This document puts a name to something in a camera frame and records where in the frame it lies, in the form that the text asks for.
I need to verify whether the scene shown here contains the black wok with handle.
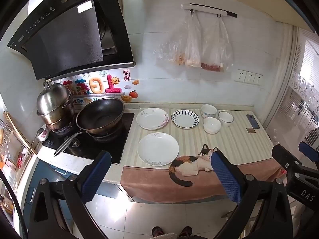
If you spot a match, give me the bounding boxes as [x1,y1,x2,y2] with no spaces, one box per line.
[53,98,125,157]

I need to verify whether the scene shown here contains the black range hood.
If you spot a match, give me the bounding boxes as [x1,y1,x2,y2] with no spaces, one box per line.
[7,0,136,81]

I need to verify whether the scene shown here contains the person's right shoe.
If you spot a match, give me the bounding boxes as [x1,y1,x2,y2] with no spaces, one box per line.
[178,226,192,237]

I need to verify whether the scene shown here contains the white bowl with coloured dots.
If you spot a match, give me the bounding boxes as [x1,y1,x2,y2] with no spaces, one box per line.
[201,104,218,120]

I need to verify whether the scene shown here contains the metal wire rack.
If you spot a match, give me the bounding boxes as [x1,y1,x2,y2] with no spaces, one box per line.
[0,112,33,182]

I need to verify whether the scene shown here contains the white lace curtain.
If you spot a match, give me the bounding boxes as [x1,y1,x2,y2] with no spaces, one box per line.
[272,27,319,145]

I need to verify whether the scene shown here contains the clear plastic bag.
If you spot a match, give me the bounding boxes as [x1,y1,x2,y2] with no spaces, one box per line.
[153,15,187,66]
[201,16,233,72]
[184,12,202,68]

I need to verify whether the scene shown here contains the striped mat with cat print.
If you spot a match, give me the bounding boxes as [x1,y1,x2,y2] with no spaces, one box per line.
[120,108,287,203]

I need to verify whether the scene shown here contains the white wall hook rail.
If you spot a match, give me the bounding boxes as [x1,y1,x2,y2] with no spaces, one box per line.
[181,3,238,18]

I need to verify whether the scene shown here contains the white plate with black stripes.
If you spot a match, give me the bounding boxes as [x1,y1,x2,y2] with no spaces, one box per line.
[171,109,200,129]

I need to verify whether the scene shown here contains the colourful wall stickers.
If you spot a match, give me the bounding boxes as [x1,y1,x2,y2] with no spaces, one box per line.
[62,69,140,102]

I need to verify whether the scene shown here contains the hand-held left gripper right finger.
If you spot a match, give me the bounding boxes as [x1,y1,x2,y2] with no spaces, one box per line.
[210,150,293,239]

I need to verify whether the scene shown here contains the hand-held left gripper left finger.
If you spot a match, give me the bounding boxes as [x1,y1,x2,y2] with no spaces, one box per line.
[27,150,112,239]

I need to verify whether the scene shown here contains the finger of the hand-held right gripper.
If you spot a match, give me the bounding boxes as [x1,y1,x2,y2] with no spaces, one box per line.
[272,144,303,180]
[298,141,319,161]

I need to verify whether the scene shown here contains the plain white bowl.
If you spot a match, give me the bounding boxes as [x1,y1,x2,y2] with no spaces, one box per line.
[203,117,222,134]

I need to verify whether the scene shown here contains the blue smartphone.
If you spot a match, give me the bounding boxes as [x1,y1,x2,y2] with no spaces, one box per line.
[246,114,260,129]

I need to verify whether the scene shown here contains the stainless steel steamer pot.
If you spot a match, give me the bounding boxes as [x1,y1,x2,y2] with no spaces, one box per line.
[36,82,75,132]

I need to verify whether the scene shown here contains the blue kitchen cabinet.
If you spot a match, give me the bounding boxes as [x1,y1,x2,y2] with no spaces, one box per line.
[24,159,75,229]

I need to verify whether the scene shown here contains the large white plate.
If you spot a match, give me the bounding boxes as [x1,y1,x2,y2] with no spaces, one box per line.
[137,132,179,166]

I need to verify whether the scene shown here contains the black gas stove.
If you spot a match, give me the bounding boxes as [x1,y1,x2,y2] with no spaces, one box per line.
[41,112,135,165]

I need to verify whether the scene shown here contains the white bowl with blue rim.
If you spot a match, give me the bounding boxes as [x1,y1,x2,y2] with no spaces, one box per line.
[218,111,234,127]

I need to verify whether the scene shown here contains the small floral cup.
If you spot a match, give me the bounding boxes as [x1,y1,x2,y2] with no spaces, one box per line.
[37,127,49,142]

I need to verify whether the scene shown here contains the white plate with floral rim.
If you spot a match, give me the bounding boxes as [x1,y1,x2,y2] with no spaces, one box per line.
[136,108,169,130]

